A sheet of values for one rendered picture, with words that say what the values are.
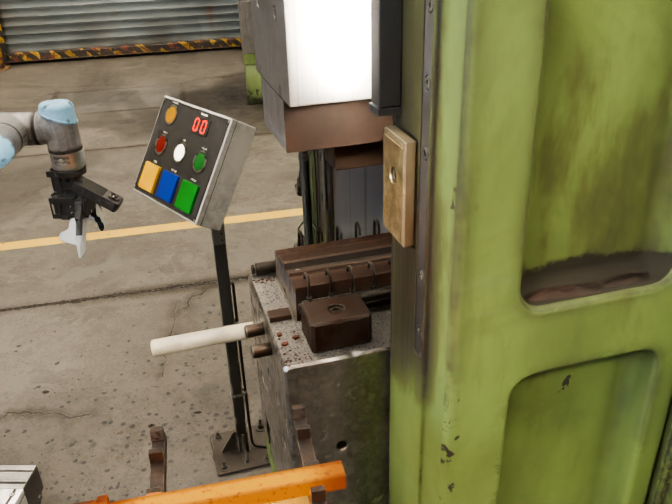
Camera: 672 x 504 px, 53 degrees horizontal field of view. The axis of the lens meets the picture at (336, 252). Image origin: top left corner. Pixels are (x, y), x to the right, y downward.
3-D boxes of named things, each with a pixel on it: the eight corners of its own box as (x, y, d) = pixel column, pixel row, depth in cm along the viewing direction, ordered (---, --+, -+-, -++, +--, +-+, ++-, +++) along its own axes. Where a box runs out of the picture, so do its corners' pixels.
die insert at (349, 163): (335, 171, 129) (334, 140, 127) (324, 158, 136) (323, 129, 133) (478, 152, 137) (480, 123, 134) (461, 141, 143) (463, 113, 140)
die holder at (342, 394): (297, 539, 144) (283, 368, 123) (262, 423, 176) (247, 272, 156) (532, 477, 157) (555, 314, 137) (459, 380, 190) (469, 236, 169)
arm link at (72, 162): (88, 144, 159) (74, 156, 152) (91, 162, 161) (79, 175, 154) (56, 144, 159) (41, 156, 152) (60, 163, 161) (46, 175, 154)
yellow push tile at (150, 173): (150, 193, 184) (159, 167, 184) (137, 185, 189) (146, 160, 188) (155, 194, 186) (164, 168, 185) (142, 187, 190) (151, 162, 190)
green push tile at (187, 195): (187, 214, 171) (197, 186, 170) (173, 205, 176) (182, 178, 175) (193, 215, 172) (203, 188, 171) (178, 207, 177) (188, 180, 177)
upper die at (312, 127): (286, 153, 121) (283, 100, 117) (264, 123, 138) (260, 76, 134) (498, 127, 131) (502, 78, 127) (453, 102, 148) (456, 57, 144)
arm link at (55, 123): (39, 98, 154) (77, 96, 154) (49, 145, 159) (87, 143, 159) (28, 108, 147) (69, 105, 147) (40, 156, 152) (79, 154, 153)
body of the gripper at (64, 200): (65, 208, 167) (55, 162, 161) (100, 208, 166) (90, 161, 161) (53, 222, 160) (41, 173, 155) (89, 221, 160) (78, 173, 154)
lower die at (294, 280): (297, 321, 137) (294, 284, 133) (276, 275, 154) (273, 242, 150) (485, 286, 147) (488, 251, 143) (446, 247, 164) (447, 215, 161)
